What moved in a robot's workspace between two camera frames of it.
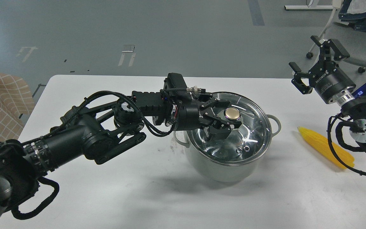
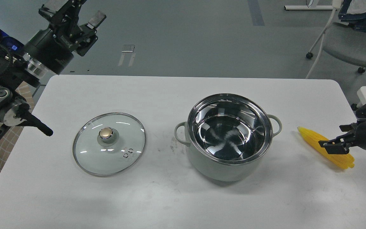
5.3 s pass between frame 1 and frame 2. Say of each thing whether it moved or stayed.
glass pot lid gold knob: moved
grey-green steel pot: stayed
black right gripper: moved
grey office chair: stayed
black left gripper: moved
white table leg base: stayed
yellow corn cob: stayed
